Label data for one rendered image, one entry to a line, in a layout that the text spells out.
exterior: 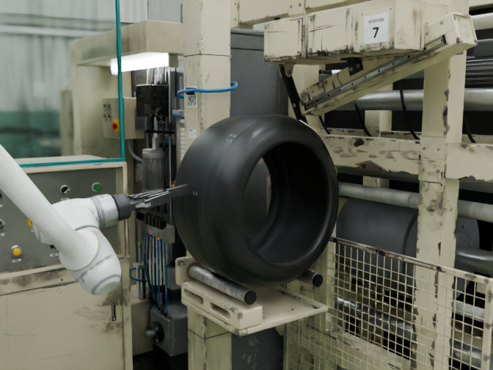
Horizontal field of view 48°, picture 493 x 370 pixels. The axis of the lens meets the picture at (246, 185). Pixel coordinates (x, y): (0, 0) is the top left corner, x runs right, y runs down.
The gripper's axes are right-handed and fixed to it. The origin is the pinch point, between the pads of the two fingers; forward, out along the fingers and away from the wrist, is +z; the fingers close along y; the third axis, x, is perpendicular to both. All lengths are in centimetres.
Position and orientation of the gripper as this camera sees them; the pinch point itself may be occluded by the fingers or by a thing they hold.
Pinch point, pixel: (177, 191)
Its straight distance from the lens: 162.7
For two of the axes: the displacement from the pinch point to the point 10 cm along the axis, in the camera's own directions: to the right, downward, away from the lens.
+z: 8.0, -2.2, 5.6
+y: -5.9, -1.2, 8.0
